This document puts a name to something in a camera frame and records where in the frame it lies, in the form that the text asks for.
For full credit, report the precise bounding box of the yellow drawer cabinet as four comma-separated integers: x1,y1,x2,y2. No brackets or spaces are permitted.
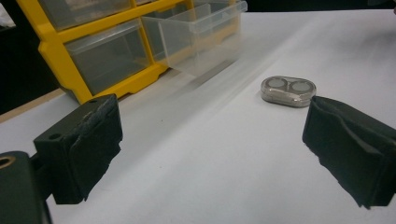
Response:
16,0,242,105

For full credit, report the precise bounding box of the clear closed plastic drawer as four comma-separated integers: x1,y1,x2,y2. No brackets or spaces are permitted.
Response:
37,0,134,32
64,18,152,96

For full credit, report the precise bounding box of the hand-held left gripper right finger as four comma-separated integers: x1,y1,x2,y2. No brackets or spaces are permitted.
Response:
302,95,396,210

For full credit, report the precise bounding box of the clear plastic drawer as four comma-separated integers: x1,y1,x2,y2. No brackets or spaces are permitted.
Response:
141,0,248,77
37,0,134,32
64,18,152,96

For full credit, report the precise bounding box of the clear contact lens case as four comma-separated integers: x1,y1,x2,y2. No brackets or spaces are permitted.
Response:
260,75,318,108

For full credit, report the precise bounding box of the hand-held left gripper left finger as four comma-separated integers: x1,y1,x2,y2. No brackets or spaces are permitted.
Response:
33,93,124,205

